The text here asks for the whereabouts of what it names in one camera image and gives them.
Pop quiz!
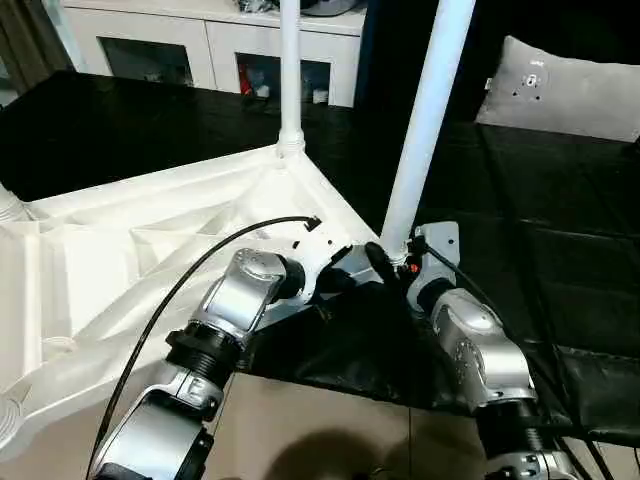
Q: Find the grey pillow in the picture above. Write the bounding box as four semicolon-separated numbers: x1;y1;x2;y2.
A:
474;34;640;144

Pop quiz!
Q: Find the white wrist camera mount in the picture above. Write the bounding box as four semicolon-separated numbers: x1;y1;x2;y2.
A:
405;220;461;311
287;219;357;305

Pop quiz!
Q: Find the black table mat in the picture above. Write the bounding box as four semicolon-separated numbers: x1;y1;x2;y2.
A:
0;69;640;446

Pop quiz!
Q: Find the white plastic table top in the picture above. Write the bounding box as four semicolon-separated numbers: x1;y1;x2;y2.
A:
0;142;384;464

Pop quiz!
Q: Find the grey pot on cabinet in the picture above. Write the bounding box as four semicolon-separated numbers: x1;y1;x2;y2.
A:
299;0;369;16

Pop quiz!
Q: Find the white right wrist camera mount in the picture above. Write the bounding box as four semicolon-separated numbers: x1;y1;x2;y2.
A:
405;220;461;311

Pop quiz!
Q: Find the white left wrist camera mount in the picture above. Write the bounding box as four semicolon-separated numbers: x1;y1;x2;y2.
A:
287;219;357;305

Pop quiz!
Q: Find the white glass-door cabinet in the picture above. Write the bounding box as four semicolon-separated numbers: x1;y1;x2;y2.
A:
64;0;364;107

